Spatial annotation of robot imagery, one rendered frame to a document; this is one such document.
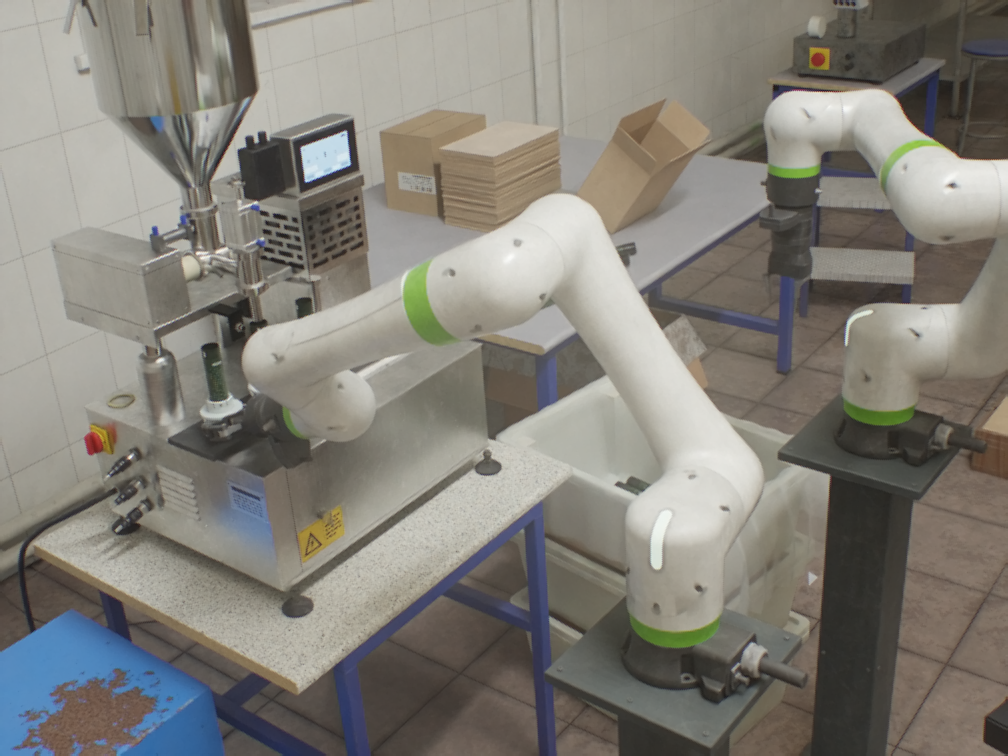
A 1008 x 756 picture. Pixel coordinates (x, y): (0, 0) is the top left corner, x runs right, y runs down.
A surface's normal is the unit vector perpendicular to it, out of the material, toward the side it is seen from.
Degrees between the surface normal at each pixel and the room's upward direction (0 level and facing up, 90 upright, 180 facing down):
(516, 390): 65
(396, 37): 90
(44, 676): 0
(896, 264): 0
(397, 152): 90
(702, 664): 81
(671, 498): 2
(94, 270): 90
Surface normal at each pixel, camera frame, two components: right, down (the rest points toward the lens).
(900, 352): -0.04, 0.41
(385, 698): -0.06, -0.90
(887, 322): -0.12, -0.74
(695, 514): 0.12, -0.77
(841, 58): -0.60, 0.38
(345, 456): 0.80, 0.21
